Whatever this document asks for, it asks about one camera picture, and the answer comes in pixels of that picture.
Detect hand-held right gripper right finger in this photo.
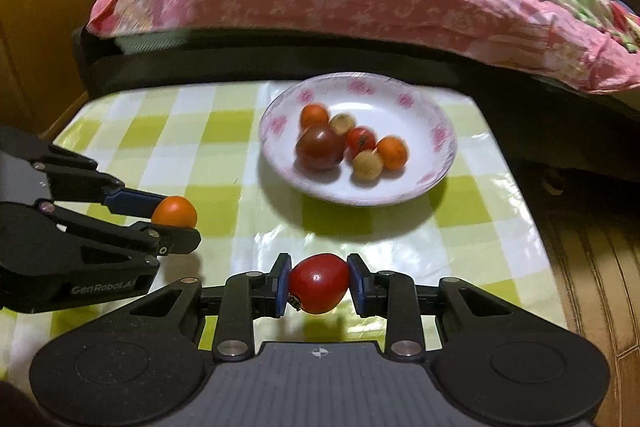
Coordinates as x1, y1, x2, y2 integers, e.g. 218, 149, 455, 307
347, 253, 557, 361

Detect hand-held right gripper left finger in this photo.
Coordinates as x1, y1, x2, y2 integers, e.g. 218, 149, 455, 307
106, 253, 294, 361

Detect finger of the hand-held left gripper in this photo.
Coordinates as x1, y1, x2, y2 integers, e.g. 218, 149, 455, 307
40, 201, 202, 281
30, 145, 164, 221

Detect small orange tangerine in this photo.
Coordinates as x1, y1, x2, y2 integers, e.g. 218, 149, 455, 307
300, 104, 330, 131
151, 196, 197, 229
376, 136, 408, 171

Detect bright red tomato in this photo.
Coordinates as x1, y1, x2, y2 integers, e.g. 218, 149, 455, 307
288, 253, 350, 314

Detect brown longan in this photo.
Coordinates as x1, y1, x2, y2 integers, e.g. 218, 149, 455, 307
329, 113, 357, 136
352, 149, 385, 181

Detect white floral rimmed plate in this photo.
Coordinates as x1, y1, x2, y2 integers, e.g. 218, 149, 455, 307
258, 73, 458, 206

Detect green white checkered tablecloth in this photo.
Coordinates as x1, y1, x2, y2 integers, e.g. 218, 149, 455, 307
0, 79, 571, 383

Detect large dark red tomato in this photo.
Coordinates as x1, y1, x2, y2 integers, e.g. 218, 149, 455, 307
295, 123, 347, 172

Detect small red cherry tomato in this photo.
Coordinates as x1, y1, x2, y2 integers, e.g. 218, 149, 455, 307
346, 127, 377, 160

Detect wooden cabinet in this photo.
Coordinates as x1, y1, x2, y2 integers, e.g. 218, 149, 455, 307
0, 0, 121, 142

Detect pink patterned bed sheet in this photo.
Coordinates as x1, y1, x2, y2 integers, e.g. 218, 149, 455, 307
86, 0, 640, 95

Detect dark bed frame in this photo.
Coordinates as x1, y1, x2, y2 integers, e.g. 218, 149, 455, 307
72, 19, 640, 202

